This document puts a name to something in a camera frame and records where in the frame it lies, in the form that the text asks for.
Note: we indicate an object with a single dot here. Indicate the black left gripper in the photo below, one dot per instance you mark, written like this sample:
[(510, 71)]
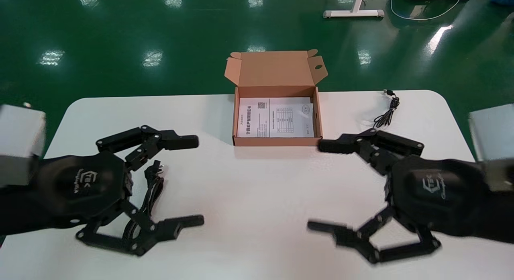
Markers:
[(76, 187)]

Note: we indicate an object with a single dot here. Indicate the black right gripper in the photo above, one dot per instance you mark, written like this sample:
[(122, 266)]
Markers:
[(437, 195)]

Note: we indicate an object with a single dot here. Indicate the brown cardboard storage box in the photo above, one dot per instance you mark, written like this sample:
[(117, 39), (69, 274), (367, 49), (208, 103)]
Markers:
[(275, 69)]

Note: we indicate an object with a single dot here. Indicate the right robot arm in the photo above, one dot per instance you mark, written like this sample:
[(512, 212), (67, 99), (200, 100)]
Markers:
[(504, 227)]

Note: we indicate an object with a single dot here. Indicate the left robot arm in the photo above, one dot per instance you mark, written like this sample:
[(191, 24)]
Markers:
[(14, 211)]

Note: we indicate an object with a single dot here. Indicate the white printed paper sheet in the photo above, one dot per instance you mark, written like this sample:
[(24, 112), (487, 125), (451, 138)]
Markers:
[(291, 119)]

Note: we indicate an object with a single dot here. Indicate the white instruction booklet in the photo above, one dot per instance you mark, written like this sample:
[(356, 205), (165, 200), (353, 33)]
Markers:
[(253, 119)]

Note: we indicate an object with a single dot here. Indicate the white metal stand foot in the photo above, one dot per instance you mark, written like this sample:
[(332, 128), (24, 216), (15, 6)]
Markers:
[(353, 13)]

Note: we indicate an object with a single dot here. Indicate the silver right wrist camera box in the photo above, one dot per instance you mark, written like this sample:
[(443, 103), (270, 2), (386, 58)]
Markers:
[(494, 135)]

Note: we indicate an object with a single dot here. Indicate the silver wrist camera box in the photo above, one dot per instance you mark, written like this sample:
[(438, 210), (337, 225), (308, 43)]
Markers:
[(20, 139), (494, 135)]

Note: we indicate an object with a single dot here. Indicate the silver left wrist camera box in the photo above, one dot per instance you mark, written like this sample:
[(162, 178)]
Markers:
[(20, 139)]

